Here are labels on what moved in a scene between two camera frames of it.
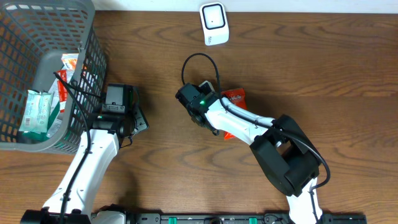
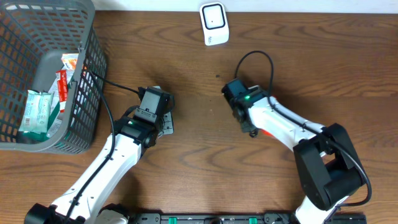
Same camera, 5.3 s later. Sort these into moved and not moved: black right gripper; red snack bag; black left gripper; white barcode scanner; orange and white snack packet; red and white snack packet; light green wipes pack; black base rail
Moved: black right gripper; red snack bag; black left gripper
Not moved: red and white snack packet; orange and white snack packet; black base rail; white barcode scanner; light green wipes pack
